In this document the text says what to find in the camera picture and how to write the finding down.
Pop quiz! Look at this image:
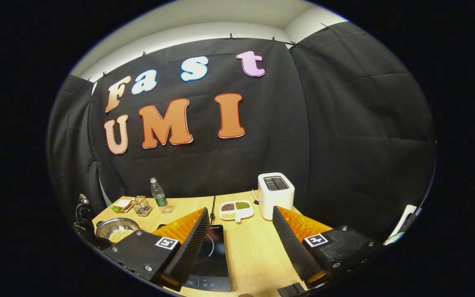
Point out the metal mesh holder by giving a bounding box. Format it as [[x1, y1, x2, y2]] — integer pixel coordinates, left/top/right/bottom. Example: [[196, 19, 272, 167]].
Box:
[[132, 196, 153, 217]]

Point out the pile of yellow soybeans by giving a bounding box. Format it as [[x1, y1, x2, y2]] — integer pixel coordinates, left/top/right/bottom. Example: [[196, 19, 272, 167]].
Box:
[[108, 229, 135, 244]]

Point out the clear plastic water bottle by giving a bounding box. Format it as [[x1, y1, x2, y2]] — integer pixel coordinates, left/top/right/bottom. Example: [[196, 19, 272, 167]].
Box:
[[150, 177, 173, 215]]

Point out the black induction cooktop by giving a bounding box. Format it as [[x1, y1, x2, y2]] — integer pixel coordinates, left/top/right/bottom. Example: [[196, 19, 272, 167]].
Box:
[[157, 224, 233, 292]]

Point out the steel pot with black handles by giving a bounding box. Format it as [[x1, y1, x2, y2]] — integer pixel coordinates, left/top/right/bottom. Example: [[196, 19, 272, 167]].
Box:
[[94, 217, 140, 245]]

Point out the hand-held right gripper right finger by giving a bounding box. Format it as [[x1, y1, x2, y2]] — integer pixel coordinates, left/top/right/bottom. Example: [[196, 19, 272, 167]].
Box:
[[272, 205, 386, 289]]

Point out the white divided dish of beans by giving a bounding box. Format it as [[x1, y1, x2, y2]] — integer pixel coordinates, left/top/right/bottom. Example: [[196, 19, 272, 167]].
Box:
[[219, 200, 254, 223]]

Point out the white toaster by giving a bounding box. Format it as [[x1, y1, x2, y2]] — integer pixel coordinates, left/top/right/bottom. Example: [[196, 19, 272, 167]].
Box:
[[257, 172, 295, 220]]

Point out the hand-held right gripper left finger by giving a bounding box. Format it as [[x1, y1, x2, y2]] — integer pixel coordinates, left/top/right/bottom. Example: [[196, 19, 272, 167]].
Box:
[[101, 207, 211, 291]]

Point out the black backdrop cloth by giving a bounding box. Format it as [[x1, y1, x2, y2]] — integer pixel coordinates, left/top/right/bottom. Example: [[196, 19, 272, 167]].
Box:
[[47, 21, 438, 248]]

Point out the small white plate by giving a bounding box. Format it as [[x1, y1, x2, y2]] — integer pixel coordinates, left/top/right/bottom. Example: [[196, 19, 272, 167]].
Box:
[[112, 200, 134, 214]]

